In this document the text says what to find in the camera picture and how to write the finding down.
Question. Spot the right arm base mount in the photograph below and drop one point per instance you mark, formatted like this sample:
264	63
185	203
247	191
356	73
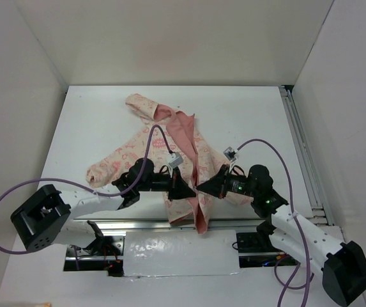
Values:
256	251

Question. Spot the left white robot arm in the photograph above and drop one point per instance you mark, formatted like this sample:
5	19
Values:
49	216

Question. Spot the white foil cover panel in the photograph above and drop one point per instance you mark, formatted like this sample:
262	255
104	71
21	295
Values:
180	253

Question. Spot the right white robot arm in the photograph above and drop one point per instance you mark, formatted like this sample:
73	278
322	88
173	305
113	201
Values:
340	266

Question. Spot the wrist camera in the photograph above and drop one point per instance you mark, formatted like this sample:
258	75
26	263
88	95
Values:
231	154
174	160

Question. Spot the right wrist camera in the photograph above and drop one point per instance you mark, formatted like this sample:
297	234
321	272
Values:
231	154

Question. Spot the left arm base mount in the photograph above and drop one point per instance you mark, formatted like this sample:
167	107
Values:
103	254

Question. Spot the pink and cream jacket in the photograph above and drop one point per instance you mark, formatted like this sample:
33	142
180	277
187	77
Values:
165	129

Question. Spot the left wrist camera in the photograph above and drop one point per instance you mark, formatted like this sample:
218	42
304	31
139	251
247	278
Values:
174	160

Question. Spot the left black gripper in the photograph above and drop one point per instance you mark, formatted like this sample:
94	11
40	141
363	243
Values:
179	188

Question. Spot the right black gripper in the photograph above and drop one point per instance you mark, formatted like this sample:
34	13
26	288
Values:
216	185

